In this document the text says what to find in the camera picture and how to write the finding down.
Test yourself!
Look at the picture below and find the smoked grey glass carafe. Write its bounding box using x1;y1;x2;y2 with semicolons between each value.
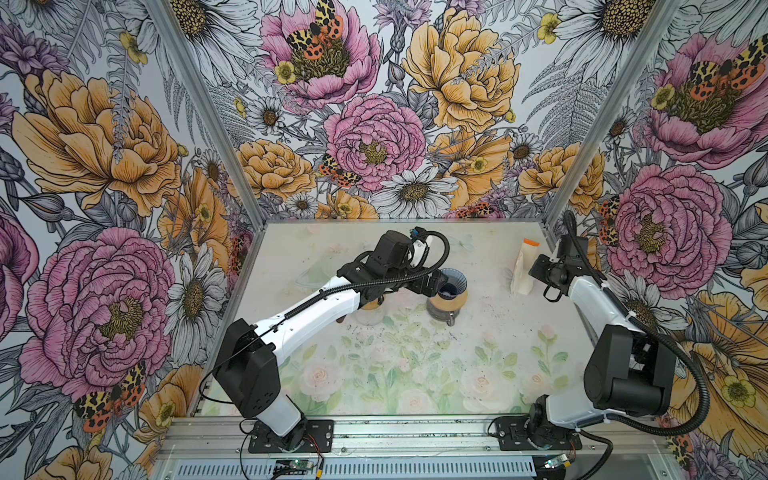
426;302;462;327

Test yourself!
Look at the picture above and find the blue glass dripper cone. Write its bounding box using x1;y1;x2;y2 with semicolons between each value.
438;268;468;300

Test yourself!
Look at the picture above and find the coffee filter pack orange top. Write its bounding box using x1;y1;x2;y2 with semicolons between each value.
510;239;540;295

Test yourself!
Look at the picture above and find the green circuit board right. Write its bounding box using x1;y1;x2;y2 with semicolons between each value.
543;454;571;469

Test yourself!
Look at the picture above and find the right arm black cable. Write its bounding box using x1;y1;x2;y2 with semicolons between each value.
562;209;712;437

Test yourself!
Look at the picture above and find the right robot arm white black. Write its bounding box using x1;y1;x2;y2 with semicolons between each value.
526;235;677;448

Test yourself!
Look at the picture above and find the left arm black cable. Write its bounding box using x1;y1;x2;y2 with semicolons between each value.
197;226;451;406

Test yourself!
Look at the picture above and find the clear glass carafe brown handle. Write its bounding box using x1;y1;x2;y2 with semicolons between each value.
350;304;388;326

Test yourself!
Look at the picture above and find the green circuit board left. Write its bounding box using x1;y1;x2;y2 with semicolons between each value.
272;459;318;476

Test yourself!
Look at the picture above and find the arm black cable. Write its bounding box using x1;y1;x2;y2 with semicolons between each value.
197;226;451;406
562;209;712;437

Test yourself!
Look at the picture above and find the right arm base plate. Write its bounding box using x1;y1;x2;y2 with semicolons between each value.
487;415;583;451

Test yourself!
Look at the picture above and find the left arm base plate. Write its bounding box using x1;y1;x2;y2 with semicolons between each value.
247;419;335;454

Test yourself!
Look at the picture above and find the aluminium front rail frame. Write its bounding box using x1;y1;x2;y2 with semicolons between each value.
152;415;684;479

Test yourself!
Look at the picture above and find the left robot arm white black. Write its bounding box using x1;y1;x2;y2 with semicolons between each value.
212;227;450;439

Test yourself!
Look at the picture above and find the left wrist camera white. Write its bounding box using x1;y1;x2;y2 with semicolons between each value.
409;227;431;269

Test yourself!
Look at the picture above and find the green circuit board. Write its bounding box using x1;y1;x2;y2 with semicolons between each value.
543;454;571;469
272;459;318;476

